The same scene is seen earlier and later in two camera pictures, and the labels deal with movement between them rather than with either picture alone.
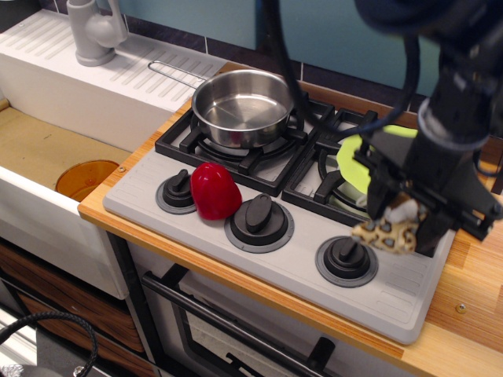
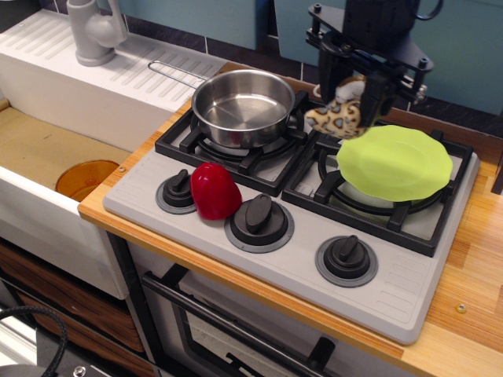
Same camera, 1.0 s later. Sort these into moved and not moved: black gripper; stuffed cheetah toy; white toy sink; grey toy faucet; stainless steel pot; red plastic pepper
Moved: stuffed cheetah toy; black gripper
Not moved: white toy sink; red plastic pepper; stainless steel pot; grey toy faucet
